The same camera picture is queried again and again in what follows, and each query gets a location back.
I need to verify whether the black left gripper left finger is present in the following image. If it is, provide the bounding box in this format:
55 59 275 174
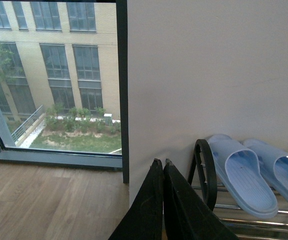
109 159 164 240

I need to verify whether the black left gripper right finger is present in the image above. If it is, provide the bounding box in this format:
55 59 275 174
163 159 238 240

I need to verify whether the light blue slipper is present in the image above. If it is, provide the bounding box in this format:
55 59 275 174
207 134 278 219
242 138 288 202

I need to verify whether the black metal shoe rack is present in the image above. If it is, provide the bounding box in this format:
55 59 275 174
188 139 288 240

